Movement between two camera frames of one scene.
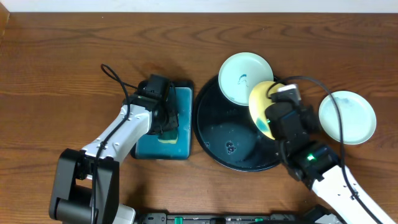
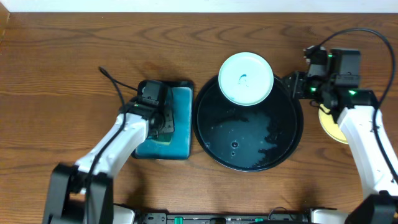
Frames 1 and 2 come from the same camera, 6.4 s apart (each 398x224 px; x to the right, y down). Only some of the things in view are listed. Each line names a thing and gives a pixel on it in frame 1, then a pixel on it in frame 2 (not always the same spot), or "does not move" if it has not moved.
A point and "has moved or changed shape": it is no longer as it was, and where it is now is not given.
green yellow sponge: [168, 137] has moved or changed shape
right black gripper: [309, 116] -> [298, 89]
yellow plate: [259, 101] -> [328, 122]
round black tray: [225, 133] does not move
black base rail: [273, 218] does not move
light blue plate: [240, 73] does not move
